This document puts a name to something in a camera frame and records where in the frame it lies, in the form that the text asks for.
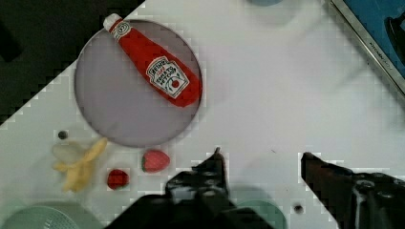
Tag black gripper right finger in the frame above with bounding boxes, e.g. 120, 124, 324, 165
301, 153, 405, 229

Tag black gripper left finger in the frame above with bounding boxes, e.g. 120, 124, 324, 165
165, 147, 229, 208

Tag toaster oven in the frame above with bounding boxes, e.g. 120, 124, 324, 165
329, 0, 405, 94

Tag light red toy strawberry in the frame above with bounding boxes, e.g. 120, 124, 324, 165
141, 150, 170, 173

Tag dark red toy strawberry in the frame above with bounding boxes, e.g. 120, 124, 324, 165
107, 169, 129, 190

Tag red ketchup bottle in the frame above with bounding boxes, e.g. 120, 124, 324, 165
103, 13, 203, 107

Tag grey round plate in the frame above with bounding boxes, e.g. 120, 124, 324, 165
74, 30, 203, 148

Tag peeled toy banana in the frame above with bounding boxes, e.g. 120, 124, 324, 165
52, 137, 108, 192

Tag green oval colander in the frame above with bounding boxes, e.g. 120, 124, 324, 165
1, 206, 79, 229

